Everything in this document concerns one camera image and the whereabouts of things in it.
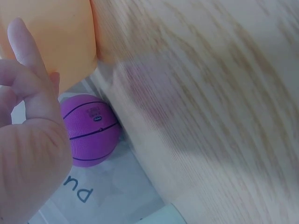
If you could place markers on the person's left hand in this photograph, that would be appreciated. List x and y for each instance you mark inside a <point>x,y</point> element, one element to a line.
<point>30,149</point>

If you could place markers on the person's left fingers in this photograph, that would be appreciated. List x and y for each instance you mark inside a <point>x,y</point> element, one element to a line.
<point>21,46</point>

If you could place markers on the orange plastic container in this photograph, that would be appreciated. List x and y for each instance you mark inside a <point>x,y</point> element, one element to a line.
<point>63,35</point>

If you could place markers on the purple mini basketball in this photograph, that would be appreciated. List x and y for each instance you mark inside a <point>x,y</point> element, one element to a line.
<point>91,133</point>

